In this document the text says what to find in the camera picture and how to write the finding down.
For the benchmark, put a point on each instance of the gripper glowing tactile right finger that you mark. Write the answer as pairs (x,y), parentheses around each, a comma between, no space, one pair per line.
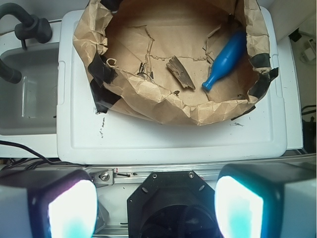
(274,200)

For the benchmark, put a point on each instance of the blue plastic bottle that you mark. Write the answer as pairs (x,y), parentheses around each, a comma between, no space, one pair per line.
(227,59)

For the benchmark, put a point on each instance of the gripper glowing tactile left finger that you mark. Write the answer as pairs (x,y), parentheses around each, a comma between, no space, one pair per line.
(47,204)

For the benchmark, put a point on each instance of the crumpled brown paper bag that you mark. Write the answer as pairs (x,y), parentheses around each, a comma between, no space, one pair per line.
(113,37)

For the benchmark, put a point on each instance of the white plastic lid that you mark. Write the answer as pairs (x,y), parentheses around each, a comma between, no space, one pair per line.
(85,136)

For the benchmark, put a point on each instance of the dark grey toy faucet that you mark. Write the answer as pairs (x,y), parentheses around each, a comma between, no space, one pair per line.
(30,27)

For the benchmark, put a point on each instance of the brown bark piece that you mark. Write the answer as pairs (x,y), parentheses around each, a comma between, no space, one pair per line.
(180,73)

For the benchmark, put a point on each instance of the black octagonal mount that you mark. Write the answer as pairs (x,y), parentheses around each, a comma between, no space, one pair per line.
(172,205)

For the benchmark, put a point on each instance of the small metal wire clip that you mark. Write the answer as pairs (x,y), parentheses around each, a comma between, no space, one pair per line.
(144,71)

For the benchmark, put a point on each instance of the grey toy sink basin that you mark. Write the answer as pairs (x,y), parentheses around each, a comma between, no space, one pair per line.
(29,107)

